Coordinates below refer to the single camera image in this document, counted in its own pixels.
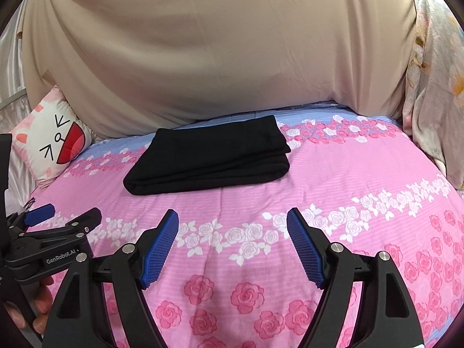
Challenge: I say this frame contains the black pants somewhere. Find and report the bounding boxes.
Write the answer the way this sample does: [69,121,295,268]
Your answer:
[123,115,290,196]

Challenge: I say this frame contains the pink rose bed sheet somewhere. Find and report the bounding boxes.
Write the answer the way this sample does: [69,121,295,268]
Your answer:
[34,107,463,347]

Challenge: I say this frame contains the left hand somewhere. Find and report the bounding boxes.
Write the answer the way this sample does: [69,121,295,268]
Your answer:
[4,277,54,335]

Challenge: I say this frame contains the white cat face pillow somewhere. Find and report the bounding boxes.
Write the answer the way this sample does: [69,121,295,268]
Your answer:
[11,86,94,189]

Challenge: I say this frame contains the silver satin curtain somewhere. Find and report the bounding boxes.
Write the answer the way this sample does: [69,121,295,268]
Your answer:
[1,2,35,212]

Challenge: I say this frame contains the beige fabric headboard cover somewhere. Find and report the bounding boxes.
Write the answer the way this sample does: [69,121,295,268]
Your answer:
[19,0,416,137]

